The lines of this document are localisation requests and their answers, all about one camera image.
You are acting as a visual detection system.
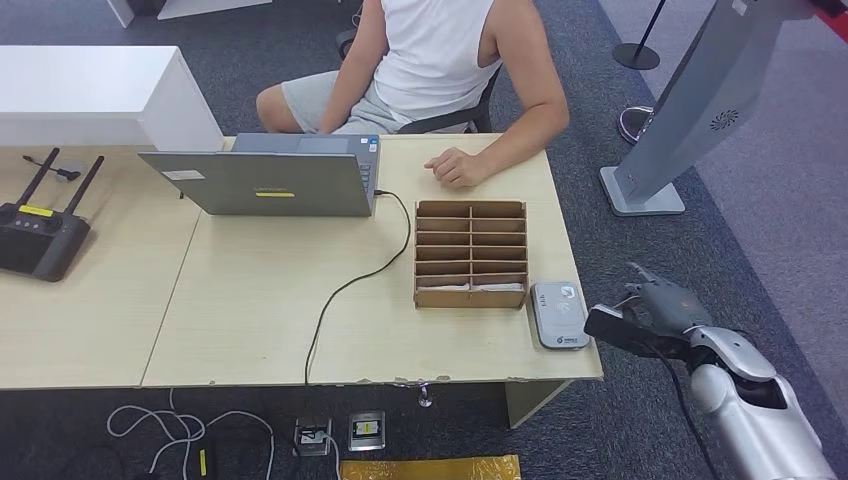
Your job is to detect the white furniture panel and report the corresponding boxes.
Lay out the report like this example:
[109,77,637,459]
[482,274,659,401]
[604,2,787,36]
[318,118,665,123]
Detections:
[105,0,274,29]

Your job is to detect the grey card reader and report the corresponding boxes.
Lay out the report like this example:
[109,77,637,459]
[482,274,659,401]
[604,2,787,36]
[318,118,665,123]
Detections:
[529,281,591,351]

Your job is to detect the black controller with antennas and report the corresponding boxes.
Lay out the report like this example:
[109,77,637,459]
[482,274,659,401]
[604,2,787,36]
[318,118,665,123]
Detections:
[0,146,106,284]

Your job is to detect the beige desk leg panel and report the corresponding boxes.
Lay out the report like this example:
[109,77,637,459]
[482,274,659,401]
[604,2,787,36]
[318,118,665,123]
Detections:
[505,379,572,430]

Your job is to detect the silver kiosk stand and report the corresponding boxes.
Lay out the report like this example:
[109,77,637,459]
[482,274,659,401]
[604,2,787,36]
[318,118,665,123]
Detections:
[599,0,823,219]

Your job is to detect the black laptop cable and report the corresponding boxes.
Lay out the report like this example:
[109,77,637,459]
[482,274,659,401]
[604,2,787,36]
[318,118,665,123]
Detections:
[303,189,413,387]

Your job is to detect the black office chair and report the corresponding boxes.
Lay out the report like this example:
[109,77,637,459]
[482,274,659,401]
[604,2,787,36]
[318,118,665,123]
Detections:
[334,29,502,136]

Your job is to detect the small black cable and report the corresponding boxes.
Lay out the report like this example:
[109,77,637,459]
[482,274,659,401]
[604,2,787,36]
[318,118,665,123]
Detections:
[21,154,83,183]

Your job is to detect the yellow foil mat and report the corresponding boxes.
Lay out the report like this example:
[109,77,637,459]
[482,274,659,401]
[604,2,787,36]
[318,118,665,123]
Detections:
[339,455,522,480]

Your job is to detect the grey laptop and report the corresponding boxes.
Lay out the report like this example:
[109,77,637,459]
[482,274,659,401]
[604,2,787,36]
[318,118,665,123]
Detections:
[137,132,383,219]

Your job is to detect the silver floor socket plate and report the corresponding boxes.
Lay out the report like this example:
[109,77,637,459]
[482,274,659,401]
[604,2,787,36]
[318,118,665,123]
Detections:
[348,410,387,453]

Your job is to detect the white floor cable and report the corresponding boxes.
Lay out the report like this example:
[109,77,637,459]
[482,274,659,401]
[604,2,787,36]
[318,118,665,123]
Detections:
[107,388,276,480]

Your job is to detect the wooden card organizer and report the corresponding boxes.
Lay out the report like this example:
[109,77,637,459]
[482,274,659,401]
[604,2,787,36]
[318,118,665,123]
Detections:
[413,199,530,311]

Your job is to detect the open floor socket box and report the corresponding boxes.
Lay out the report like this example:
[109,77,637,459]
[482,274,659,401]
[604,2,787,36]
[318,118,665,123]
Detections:
[293,417,333,458]

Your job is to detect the person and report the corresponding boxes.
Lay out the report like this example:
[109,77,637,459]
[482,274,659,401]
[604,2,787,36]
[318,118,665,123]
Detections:
[254,0,571,191]

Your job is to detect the white cabinet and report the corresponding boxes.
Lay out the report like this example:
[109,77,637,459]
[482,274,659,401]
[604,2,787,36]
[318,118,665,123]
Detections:
[0,44,227,153]

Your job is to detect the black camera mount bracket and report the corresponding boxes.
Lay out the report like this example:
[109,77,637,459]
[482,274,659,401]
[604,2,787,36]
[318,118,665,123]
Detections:
[582,304,698,363]

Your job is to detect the chrome round base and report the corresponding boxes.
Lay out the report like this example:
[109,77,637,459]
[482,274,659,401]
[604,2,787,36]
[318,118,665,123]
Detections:
[617,104,657,146]

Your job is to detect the black stanchion post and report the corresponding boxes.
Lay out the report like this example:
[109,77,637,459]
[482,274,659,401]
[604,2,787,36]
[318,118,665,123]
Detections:
[612,0,669,72]

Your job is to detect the person's left hand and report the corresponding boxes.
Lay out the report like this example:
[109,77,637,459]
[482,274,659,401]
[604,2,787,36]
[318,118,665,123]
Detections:
[423,146,492,190]

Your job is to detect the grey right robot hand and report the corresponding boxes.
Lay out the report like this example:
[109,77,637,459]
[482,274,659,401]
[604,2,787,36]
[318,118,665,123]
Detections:
[622,261,716,338]

